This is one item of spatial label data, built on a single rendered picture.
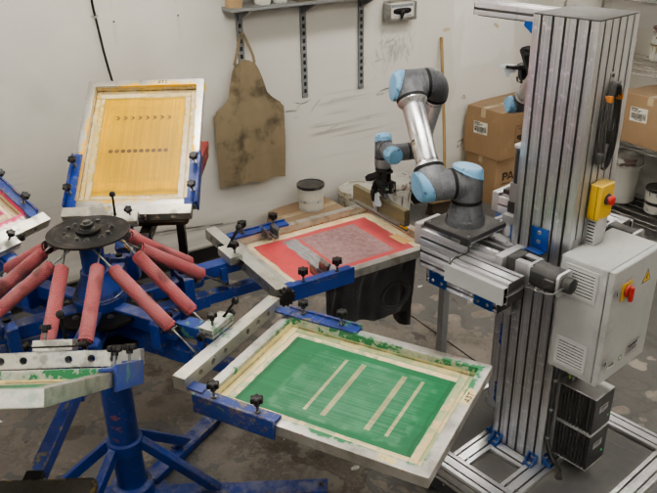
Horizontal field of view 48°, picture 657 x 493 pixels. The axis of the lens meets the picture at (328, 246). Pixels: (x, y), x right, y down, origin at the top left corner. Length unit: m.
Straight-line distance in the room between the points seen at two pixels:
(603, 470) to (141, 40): 3.50
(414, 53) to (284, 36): 1.15
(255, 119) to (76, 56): 1.25
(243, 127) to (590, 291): 3.07
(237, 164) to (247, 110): 0.38
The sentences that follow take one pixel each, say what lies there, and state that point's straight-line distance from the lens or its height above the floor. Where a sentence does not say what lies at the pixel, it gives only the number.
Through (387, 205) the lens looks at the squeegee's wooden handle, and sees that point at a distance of 3.33.
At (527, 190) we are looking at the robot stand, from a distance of 2.82.
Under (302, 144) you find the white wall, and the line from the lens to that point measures 5.49.
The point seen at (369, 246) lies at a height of 0.96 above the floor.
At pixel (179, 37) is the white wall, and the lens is 4.93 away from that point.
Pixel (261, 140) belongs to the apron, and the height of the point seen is 0.85.
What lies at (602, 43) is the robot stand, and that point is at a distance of 2.60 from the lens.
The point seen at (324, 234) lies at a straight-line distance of 3.47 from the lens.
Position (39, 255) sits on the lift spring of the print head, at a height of 1.24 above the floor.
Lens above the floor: 2.41
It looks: 26 degrees down
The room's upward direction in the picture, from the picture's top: 1 degrees counter-clockwise
